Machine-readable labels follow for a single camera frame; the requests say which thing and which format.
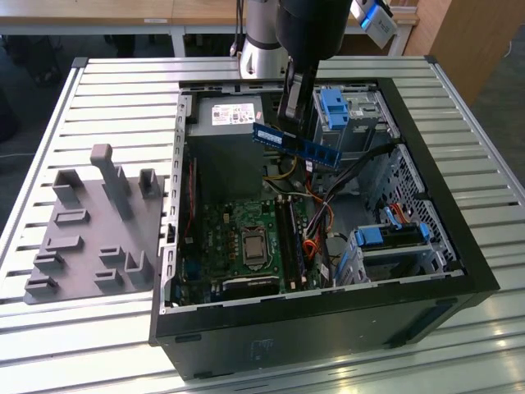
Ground grey power supply unit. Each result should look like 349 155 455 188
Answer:
186 94 268 204

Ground black cable bundle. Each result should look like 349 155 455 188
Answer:
305 141 401 247

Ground grey plastic parts rack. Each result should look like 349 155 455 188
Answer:
23 143 167 305

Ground black open PC case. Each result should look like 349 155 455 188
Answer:
148 76 500 381

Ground black expansion card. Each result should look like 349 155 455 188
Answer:
221 274 282 301

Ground blue drive bay clip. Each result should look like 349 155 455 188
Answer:
321 88 350 131

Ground yellow wire bundle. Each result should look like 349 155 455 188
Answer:
263 149 299 182

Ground black RAM slot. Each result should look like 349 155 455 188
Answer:
274 195 299 293

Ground orange wire bundle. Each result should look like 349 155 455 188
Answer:
302 240 326 263

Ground silver CPU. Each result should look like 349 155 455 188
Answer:
244 236 266 259

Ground thin red wire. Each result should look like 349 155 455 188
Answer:
182 158 197 240

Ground green motherboard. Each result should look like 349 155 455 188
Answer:
178 199 325 305

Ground blue disk carrier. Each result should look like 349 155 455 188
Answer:
354 223 430 250

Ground blue RAM stick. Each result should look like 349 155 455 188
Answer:
251 121 342 169

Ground metal CPU socket cover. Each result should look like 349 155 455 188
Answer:
240 227 270 271

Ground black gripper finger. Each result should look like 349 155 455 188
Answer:
297 65 319 139
277 61 307 135

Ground wooden cabinet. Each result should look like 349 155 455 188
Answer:
404 0 525 107

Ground metal disk bay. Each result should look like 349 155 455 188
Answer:
334 223 465 287

